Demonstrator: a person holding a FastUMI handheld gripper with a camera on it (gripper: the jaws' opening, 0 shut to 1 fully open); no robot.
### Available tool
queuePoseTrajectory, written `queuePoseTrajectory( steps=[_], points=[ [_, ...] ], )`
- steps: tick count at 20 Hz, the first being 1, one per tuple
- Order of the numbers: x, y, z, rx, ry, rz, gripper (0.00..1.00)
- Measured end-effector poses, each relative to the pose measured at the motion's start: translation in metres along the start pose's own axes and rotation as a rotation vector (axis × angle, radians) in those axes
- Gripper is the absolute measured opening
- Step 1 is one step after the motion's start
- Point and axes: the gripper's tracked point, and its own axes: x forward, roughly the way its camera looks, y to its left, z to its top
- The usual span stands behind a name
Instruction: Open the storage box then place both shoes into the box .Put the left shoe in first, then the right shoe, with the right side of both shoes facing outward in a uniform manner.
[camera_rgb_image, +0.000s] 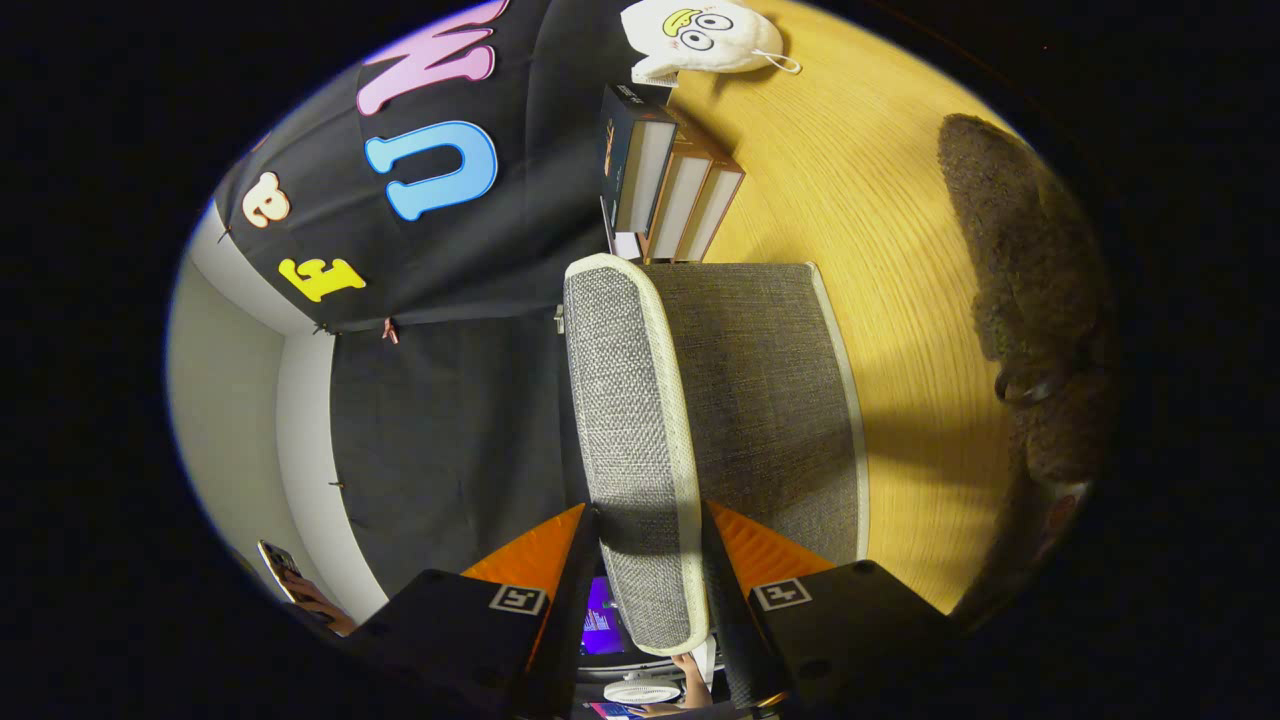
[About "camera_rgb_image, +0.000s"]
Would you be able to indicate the black backdrop cloth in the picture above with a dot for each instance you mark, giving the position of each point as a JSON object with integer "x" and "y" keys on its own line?
{"x": 450, "y": 420}

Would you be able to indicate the purple lit monitor screen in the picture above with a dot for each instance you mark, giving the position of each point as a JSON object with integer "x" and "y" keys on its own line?
{"x": 602, "y": 620}

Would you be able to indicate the white round fan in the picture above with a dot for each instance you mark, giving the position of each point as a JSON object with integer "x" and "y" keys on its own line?
{"x": 640, "y": 691}

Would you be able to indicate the smartphone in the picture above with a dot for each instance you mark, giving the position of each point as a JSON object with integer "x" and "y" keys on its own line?
{"x": 278, "y": 568}

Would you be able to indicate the brown cover book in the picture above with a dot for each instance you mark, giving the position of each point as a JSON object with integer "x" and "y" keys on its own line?
{"x": 718, "y": 205}
{"x": 685, "y": 195}

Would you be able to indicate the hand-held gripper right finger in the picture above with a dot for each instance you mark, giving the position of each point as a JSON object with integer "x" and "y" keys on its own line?
{"x": 730, "y": 610}

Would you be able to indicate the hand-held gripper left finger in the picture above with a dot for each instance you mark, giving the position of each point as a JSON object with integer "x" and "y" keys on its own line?
{"x": 575, "y": 600}

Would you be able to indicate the dark blue hardcover book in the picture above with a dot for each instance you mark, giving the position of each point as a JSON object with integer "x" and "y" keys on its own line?
{"x": 622, "y": 150}

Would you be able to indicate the pink clip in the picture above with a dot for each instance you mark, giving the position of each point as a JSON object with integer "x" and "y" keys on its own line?
{"x": 389, "y": 331}

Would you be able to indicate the white ghost plush toy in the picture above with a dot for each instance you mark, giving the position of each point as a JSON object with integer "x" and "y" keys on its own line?
{"x": 700, "y": 40}

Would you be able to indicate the grey fabric storage box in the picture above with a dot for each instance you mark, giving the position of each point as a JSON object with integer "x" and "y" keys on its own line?
{"x": 760, "y": 400}

